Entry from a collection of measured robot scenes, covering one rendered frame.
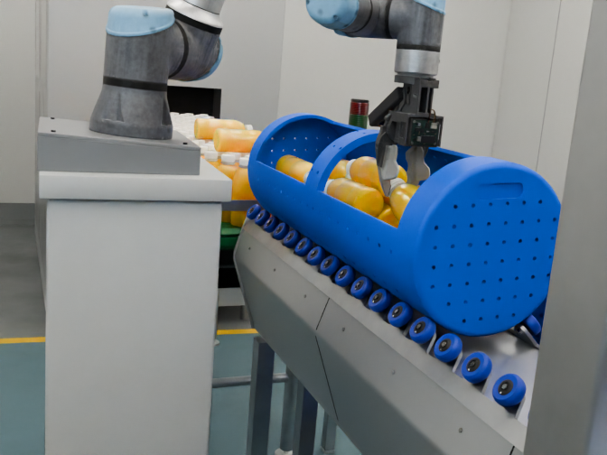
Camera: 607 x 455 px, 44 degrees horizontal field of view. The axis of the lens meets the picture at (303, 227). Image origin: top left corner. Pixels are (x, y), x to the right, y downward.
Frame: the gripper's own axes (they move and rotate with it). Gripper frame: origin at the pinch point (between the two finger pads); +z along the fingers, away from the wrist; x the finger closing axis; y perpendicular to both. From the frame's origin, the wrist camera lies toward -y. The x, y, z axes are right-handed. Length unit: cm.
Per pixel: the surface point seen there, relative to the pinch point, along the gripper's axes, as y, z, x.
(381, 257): 11.8, 9.6, -8.0
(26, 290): -311, 114, -56
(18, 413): -159, 115, -62
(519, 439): 49, 23, -6
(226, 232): -75, 25, -10
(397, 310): 13.8, 18.1, -5.0
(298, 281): -27.9, 25.5, -6.4
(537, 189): 23.1, -4.3, 12.2
